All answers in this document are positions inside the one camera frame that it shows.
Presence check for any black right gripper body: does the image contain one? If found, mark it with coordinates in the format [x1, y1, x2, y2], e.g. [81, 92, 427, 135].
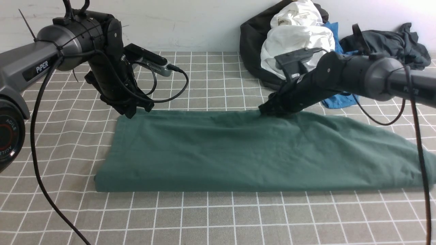
[259, 52, 344, 116]

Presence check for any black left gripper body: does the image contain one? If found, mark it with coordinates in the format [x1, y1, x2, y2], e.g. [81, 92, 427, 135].
[84, 51, 155, 118]

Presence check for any green long-sleeved shirt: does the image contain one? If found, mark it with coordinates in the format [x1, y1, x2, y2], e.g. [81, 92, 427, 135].
[94, 110, 423, 192]

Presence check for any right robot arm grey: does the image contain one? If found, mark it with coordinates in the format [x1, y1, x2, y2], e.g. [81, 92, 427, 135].
[259, 52, 436, 115]

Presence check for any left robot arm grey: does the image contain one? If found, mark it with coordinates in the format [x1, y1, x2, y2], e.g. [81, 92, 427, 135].
[0, 10, 154, 170]

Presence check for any blue shirt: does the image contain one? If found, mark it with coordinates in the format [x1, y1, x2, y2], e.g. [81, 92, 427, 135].
[322, 21, 358, 109]

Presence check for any white crumpled shirt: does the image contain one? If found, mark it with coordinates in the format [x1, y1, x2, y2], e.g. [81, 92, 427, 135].
[260, 0, 336, 79]

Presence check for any dark grey crumpled shirt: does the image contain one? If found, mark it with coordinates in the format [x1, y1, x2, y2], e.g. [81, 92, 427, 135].
[339, 23, 431, 70]

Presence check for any black garment under pile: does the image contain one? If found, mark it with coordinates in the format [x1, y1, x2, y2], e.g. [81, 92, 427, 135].
[239, 0, 329, 90]

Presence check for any grey checked tablecloth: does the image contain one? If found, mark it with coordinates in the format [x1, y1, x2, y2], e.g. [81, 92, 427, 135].
[0, 52, 426, 245]

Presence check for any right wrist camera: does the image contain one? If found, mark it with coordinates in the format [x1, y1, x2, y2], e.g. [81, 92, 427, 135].
[274, 48, 328, 82]

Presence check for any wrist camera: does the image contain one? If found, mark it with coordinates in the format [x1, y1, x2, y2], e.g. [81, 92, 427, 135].
[123, 43, 172, 77]
[274, 48, 328, 82]

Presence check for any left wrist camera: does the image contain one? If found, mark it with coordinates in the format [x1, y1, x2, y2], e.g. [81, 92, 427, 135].
[123, 43, 172, 77]

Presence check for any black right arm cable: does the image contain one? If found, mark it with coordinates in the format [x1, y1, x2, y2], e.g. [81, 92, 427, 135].
[351, 23, 433, 245]

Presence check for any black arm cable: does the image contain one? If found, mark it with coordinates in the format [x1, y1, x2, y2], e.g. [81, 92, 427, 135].
[30, 51, 189, 245]
[351, 23, 433, 245]

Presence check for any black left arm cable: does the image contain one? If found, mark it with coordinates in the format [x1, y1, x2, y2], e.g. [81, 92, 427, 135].
[30, 51, 189, 245]

